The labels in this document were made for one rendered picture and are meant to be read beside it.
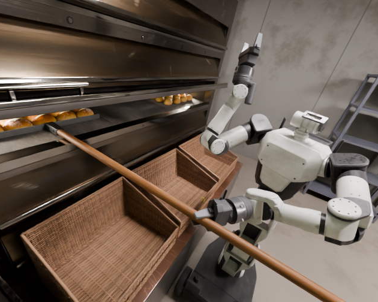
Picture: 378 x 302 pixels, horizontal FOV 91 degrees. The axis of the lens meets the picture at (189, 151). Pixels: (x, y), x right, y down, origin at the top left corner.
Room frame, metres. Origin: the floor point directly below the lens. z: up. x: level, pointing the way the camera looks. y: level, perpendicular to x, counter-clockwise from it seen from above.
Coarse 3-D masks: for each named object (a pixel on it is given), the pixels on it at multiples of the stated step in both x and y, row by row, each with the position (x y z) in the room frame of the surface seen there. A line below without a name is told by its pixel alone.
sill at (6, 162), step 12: (180, 108) 1.60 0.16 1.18; (192, 108) 1.70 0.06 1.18; (144, 120) 1.14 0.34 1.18; (156, 120) 1.23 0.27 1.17; (96, 132) 0.84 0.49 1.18; (108, 132) 0.87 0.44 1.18; (120, 132) 0.94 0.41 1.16; (48, 144) 0.64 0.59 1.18; (60, 144) 0.66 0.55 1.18; (72, 144) 0.69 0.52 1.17; (0, 156) 0.50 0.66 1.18; (12, 156) 0.52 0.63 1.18; (24, 156) 0.53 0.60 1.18; (36, 156) 0.57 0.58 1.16; (48, 156) 0.60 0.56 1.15; (0, 168) 0.47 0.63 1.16; (12, 168) 0.50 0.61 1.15
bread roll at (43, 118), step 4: (36, 116) 0.77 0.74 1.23; (40, 116) 0.77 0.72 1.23; (44, 116) 0.78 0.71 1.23; (48, 116) 0.80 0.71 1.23; (52, 116) 0.82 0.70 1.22; (32, 120) 0.75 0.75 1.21; (36, 120) 0.75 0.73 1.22; (40, 120) 0.76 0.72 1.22; (44, 120) 0.77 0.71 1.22; (48, 120) 0.78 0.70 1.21; (52, 120) 0.80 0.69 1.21; (32, 124) 0.75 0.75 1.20; (36, 124) 0.75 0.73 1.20; (40, 124) 0.76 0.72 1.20
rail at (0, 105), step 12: (204, 84) 1.50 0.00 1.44; (216, 84) 1.70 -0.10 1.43; (60, 96) 0.56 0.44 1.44; (72, 96) 0.58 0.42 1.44; (84, 96) 0.62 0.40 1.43; (96, 96) 0.66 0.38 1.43; (108, 96) 0.71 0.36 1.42; (120, 96) 0.76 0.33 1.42; (0, 108) 0.41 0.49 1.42; (12, 108) 0.44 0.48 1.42
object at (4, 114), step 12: (36, 96) 0.64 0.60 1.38; (48, 96) 0.65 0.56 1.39; (132, 96) 0.82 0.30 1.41; (144, 96) 0.89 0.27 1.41; (156, 96) 0.97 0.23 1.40; (24, 108) 0.46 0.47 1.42; (36, 108) 0.48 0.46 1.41; (48, 108) 0.51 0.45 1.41; (60, 108) 0.54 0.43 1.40; (72, 108) 0.57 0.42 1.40
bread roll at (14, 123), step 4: (8, 120) 0.67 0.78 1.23; (12, 120) 0.68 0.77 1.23; (16, 120) 0.69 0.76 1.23; (20, 120) 0.70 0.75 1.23; (24, 120) 0.71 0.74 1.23; (28, 120) 0.73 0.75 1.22; (4, 124) 0.66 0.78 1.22; (8, 124) 0.66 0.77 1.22; (12, 124) 0.67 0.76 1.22; (16, 124) 0.68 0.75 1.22; (20, 124) 0.69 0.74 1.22; (24, 124) 0.70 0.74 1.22; (28, 124) 0.71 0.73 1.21; (4, 128) 0.65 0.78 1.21; (8, 128) 0.65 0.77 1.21; (12, 128) 0.66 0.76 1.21; (16, 128) 0.67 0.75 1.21
